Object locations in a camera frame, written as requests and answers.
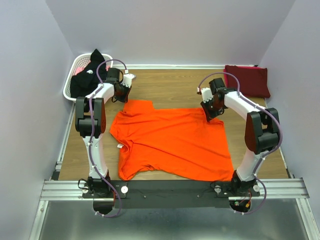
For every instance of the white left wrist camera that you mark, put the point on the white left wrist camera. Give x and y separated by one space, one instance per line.
128 79

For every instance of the aluminium extrusion rail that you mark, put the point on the aluminium extrusion rail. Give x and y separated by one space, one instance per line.
286 188

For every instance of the white plastic laundry basket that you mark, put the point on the white plastic laundry basket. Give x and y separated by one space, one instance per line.
104 91

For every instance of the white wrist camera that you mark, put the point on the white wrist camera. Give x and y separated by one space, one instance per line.
128 79
206 94

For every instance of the pink garment in basket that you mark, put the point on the pink garment in basket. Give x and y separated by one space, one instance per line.
80 69

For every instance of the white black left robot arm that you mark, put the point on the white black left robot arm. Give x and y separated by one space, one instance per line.
90 123

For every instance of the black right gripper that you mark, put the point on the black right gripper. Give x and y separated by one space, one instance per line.
209 115

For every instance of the folded maroon t shirt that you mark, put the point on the folded maroon t shirt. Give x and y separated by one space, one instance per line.
253 80

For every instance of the orange t shirt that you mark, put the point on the orange t shirt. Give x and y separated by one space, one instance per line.
177 141

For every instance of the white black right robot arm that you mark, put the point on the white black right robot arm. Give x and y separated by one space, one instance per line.
262 130

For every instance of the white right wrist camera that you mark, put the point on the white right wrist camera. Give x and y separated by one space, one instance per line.
206 94

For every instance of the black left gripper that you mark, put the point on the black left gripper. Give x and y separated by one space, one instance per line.
125 98

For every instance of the black t shirt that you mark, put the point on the black t shirt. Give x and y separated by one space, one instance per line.
86 81

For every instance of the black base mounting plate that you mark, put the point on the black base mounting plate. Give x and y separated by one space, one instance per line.
168 194

